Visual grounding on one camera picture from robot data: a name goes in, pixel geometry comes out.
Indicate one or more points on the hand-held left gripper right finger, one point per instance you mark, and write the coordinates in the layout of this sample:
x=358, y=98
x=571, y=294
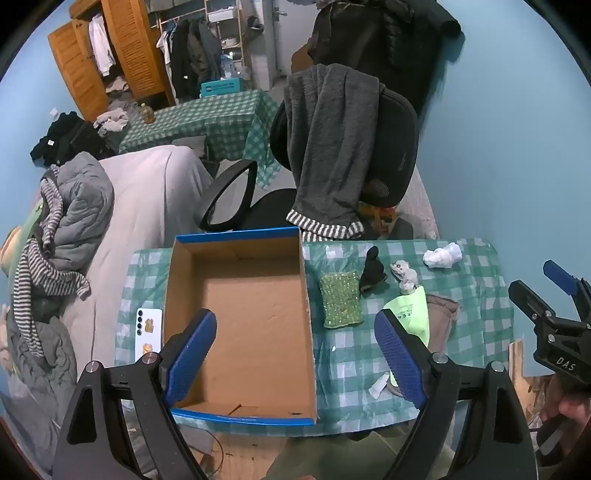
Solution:
x=399, y=360

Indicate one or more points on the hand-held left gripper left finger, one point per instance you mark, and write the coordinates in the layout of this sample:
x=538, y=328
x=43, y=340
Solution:
x=191, y=355

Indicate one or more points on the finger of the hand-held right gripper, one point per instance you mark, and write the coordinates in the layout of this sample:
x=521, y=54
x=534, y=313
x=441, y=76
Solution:
x=558, y=274
x=524, y=295

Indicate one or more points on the neon yellow cloth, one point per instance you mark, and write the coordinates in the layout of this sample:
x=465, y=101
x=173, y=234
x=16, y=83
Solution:
x=413, y=314

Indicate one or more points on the brown cloth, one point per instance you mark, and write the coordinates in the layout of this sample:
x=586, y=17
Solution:
x=441, y=323

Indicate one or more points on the blue-rimmed cardboard box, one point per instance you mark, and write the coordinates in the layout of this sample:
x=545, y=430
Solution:
x=249, y=323

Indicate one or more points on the white patterned sock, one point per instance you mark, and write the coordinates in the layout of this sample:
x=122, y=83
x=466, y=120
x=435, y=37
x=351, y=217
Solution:
x=410, y=282
x=400, y=266

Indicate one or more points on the green knitted scrubbing cloth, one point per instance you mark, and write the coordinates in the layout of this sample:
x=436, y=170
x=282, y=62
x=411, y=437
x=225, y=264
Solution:
x=340, y=300

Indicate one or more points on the black sock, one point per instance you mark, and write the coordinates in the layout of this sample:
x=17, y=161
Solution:
x=371, y=274

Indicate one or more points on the plain white sock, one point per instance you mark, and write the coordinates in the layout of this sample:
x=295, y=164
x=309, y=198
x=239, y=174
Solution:
x=442, y=256

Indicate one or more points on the person's right hand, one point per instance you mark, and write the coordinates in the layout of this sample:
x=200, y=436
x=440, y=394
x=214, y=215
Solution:
x=565, y=410

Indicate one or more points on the small white paper scrap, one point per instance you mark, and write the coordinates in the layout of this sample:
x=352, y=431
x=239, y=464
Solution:
x=378, y=386

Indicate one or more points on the green checked tablecloth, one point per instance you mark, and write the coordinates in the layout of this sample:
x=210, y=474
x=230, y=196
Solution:
x=351, y=364

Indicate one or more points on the white smartphone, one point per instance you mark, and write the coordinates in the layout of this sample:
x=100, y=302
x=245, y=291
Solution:
x=147, y=323

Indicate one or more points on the orange plastic bag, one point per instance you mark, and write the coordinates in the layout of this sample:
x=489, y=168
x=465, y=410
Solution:
x=378, y=213

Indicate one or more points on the grey quilted blanket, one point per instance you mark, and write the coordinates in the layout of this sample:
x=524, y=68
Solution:
x=37, y=392

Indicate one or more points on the bed with pale sheet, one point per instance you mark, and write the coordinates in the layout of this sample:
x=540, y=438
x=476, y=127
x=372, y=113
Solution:
x=138, y=194

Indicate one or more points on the grey striped garment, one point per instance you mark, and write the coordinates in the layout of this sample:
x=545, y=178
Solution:
x=32, y=272

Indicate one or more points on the grey quilted jacket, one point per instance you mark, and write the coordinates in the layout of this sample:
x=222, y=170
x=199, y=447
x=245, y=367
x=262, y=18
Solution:
x=83, y=207

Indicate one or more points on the black office chair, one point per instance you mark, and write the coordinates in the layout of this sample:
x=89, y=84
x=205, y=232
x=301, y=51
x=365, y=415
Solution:
x=392, y=138

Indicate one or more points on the pale green plush pillow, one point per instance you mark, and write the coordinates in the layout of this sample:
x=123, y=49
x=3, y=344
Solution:
x=25, y=226

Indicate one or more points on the grey sweater with striped cuffs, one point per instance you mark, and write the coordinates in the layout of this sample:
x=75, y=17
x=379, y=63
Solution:
x=323, y=138

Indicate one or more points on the checked cloth side table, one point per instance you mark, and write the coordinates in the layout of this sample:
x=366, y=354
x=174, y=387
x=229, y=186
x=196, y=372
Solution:
x=221, y=120

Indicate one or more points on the amber bottle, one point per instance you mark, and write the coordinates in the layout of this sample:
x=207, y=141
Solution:
x=147, y=114

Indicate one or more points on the grey clothes pile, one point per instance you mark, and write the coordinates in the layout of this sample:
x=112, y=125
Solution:
x=111, y=121

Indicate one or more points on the black clothes pile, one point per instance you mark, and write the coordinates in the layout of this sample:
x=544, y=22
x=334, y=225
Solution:
x=69, y=134

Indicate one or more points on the teal plastic box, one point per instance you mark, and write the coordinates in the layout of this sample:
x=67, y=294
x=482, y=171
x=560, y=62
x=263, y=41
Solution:
x=221, y=87

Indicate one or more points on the black hanging jacket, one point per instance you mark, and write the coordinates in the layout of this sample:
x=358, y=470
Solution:
x=392, y=46

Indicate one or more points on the dark hanging coats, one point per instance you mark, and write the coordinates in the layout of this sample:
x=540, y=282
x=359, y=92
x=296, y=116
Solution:
x=194, y=50

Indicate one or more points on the white door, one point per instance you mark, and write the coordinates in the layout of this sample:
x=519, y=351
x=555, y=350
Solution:
x=277, y=55

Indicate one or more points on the wooden louvred wardrobe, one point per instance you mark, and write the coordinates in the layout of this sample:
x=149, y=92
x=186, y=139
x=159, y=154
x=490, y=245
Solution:
x=134, y=46

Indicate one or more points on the white hanging shirt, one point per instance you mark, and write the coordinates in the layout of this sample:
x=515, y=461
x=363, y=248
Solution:
x=99, y=41

